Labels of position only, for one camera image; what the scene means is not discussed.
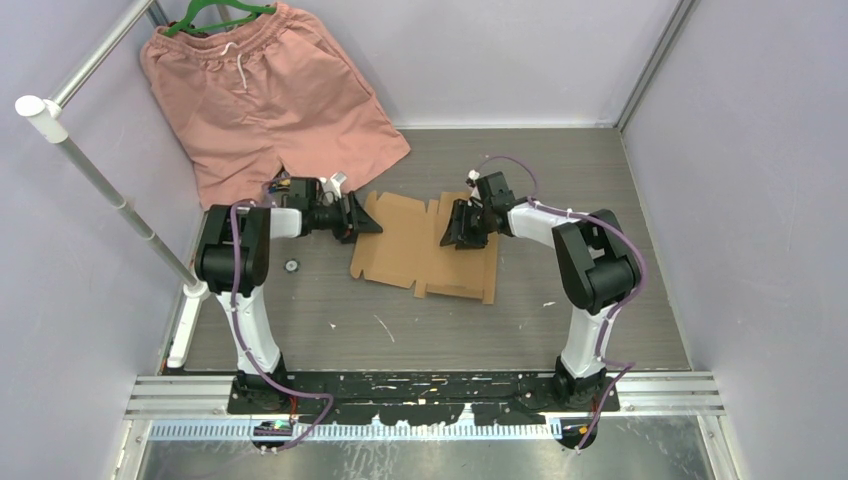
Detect brown cardboard box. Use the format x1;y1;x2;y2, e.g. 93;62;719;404
350;191;499;305

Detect green clothes hanger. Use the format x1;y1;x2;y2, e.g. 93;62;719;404
162;0;277;37

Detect metal clothes rail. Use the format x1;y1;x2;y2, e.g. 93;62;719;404
15;0;212;298

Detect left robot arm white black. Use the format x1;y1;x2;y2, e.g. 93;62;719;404
194;173;383;413

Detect pink shorts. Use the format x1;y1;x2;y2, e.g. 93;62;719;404
140;3;411;209

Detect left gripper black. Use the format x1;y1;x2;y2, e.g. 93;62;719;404
310;192;383;244

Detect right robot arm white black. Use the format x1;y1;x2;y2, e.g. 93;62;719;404
440;170;644;411

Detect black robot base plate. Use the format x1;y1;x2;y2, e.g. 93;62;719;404
226;371;621;448

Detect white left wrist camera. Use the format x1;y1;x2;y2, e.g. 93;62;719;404
319;172;347;203

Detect slotted aluminium rail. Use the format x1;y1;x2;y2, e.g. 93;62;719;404
149;419;562;442

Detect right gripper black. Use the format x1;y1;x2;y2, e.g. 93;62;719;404
441;201;492;253

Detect small colourful object under shorts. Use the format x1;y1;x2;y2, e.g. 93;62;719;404
265;171;291;194

